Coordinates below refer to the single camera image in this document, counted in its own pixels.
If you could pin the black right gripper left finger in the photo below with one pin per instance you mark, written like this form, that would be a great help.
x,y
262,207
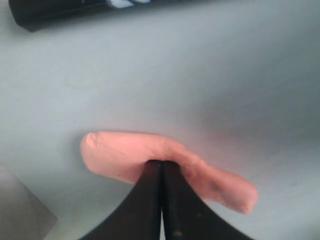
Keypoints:
x,y
138,217

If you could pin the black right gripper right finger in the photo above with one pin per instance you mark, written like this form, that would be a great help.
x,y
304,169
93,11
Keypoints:
x,y
186,216

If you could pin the orange putty lump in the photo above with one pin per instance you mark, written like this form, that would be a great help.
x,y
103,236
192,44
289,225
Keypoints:
x,y
122,156

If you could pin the natural wooden cube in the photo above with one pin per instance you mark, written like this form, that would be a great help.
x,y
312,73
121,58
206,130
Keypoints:
x,y
22,215

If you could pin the black white marker pen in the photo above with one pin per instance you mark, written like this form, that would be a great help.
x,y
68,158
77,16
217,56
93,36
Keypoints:
x,y
35,15

